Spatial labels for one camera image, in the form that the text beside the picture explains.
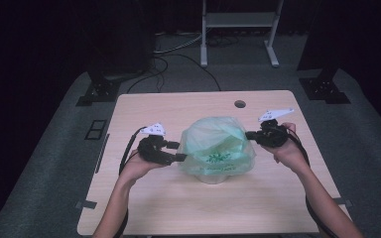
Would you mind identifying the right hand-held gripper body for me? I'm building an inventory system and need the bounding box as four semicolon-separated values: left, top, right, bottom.
255;107;296;149

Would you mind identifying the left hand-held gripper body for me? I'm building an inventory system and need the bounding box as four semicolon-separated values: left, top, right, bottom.
136;122;176;167

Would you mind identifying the green plastic bag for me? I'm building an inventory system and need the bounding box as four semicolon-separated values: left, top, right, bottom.
177;115;258;179

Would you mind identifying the clear plastic round container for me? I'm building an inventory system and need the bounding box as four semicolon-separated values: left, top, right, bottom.
193;173;230;185

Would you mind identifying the person's right hand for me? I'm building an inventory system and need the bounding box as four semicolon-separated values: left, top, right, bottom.
260;121;308;174

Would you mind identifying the person's left hand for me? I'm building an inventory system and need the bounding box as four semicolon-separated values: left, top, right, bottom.
118;148;167;186

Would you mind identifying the black stand base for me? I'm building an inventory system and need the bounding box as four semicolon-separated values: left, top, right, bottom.
298;67;352;105
75;69;123;108

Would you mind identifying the dark tape piece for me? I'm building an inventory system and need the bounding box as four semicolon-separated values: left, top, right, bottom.
74;199;98;210
331;196;353;208

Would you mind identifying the white metal stand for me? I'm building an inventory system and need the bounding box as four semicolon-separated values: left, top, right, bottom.
199;0;286;69

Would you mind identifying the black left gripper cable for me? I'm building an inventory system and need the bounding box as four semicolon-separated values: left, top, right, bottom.
112;126;147;238

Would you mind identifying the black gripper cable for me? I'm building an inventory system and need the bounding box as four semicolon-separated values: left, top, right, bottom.
112;126;147;238
287;128;342;238

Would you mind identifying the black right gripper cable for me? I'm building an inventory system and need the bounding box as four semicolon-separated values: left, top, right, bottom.
287;128;342;238

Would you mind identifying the black floor outlet frame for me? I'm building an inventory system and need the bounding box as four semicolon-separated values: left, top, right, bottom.
84;119;108;141

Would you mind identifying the black floor cable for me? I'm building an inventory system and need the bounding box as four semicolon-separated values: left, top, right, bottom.
126;53;222;94

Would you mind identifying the grey floor cable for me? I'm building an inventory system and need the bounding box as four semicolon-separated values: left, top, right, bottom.
153;32;203;56

